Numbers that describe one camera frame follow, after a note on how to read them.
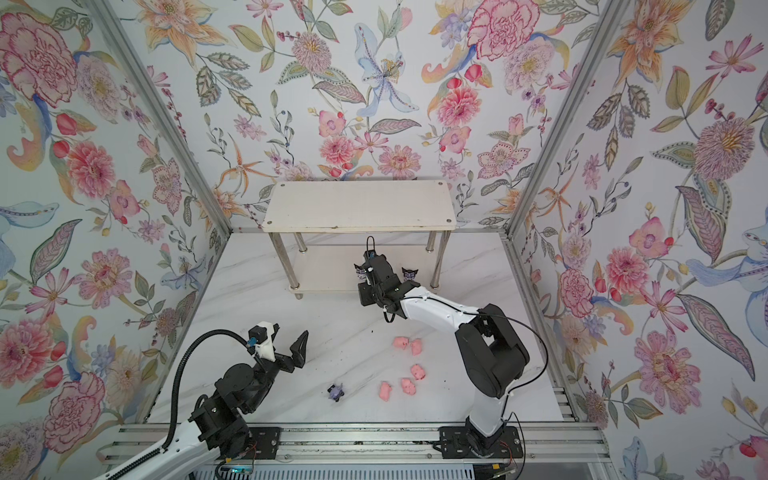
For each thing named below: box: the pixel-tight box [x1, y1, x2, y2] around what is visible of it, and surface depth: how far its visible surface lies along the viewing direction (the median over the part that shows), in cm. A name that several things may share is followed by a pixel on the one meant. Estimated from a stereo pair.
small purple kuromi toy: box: [327, 383, 345, 402], surface depth 82 cm
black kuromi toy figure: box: [401, 267, 419, 282], surface depth 95 cm
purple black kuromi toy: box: [354, 263, 367, 283], surface depth 99 cm
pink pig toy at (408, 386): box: [400, 377, 417, 396], surface depth 83 cm
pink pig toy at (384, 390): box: [378, 381, 392, 402], surface depth 83 cm
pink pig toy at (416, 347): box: [411, 338, 423, 356], surface depth 91 cm
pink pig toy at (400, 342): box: [393, 337, 409, 350], surface depth 92 cm
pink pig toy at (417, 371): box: [410, 363, 426, 380], surface depth 86 cm
